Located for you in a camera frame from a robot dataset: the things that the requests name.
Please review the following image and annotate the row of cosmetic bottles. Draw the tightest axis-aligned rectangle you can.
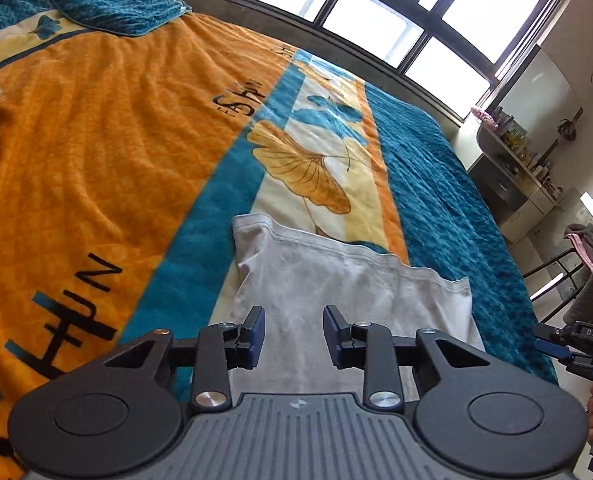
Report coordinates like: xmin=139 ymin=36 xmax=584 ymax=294
xmin=494 ymin=110 xmax=565 ymax=201

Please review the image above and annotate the dressing table mirror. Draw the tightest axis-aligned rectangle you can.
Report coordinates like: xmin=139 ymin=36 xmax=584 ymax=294
xmin=497 ymin=45 xmax=585 ymax=161

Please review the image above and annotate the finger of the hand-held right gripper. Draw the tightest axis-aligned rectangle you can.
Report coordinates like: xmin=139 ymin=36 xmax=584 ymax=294
xmin=533 ymin=323 xmax=577 ymax=362

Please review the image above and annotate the pink garment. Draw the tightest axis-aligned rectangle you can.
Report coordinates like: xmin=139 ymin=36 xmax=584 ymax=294
xmin=567 ymin=232 xmax=593 ymax=272

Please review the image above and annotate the black framed window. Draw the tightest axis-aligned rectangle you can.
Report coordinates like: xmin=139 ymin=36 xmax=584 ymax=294
xmin=216 ymin=0 xmax=575 ymax=123

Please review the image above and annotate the white dressing table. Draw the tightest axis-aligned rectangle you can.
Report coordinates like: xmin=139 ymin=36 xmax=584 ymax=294
xmin=469 ymin=120 xmax=585 ymax=250

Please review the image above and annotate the white garment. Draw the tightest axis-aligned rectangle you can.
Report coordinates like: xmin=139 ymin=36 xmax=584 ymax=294
xmin=230 ymin=214 xmax=486 ymax=396

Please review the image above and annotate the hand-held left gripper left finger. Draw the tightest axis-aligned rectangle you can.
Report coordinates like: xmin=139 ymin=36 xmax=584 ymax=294
xmin=104 ymin=305 xmax=267 ymax=415

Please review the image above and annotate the black metal chair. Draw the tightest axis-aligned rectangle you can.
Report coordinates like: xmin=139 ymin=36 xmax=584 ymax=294
xmin=521 ymin=247 xmax=593 ymax=326

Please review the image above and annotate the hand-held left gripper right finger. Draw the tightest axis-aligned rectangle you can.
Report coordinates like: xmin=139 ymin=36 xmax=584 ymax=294
xmin=323 ymin=305 xmax=495 ymax=415

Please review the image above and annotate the orange and teal printed blanket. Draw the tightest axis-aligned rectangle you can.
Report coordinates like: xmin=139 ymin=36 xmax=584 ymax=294
xmin=0 ymin=7 xmax=560 ymax=480

